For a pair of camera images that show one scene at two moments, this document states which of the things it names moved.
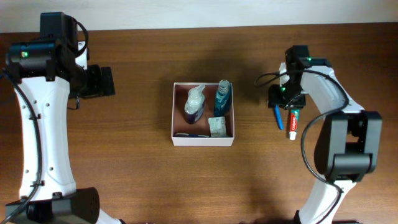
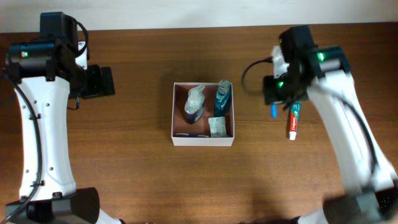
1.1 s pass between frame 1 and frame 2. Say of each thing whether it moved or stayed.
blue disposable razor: moved
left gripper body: stayed
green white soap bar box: stayed
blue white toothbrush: stayed
